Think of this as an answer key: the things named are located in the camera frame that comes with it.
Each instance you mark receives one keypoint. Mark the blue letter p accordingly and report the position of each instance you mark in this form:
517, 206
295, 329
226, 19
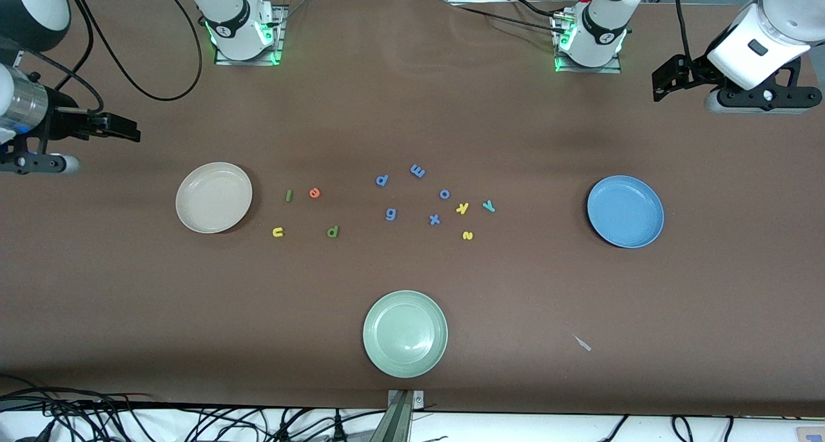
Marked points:
382, 180

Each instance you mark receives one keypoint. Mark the blue letter m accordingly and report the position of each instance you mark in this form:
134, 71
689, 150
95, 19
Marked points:
417, 171

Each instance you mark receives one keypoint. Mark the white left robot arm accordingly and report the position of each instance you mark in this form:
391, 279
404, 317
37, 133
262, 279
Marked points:
599, 23

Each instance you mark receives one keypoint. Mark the yellow letter k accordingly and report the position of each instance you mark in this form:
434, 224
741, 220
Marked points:
462, 208

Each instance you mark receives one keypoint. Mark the blue letter x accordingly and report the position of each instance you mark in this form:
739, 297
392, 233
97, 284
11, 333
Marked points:
434, 219

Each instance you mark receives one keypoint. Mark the brown table cover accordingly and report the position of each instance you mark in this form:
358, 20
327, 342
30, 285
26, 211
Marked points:
412, 107

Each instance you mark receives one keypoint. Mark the beige object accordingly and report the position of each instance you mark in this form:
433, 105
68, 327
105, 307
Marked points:
811, 434

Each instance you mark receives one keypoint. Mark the blue letter g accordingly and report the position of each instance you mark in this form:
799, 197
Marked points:
390, 214

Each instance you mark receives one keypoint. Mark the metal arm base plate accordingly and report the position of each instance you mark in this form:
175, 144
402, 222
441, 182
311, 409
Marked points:
590, 70
254, 62

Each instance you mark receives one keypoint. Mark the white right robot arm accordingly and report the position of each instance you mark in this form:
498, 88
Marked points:
235, 23

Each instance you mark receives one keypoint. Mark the green letter p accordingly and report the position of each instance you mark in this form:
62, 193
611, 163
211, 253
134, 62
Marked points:
332, 232

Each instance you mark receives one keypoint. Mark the beige plate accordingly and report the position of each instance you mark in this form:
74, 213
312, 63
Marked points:
214, 197

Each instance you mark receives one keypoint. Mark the teal letter y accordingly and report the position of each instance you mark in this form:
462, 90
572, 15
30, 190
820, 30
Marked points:
488, 205

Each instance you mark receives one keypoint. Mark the metal camera post bracket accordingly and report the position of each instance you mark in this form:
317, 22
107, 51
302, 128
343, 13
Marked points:
403, 416

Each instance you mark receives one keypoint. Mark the white paper scrap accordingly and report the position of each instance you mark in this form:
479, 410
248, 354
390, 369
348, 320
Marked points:
582, 343

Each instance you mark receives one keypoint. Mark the blue plate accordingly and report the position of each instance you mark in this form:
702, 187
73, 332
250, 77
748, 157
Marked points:
625, 211

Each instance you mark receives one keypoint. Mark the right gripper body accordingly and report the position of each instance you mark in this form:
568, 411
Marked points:
63, 121

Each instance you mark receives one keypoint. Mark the green plate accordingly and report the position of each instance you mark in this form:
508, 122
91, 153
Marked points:
405, 334

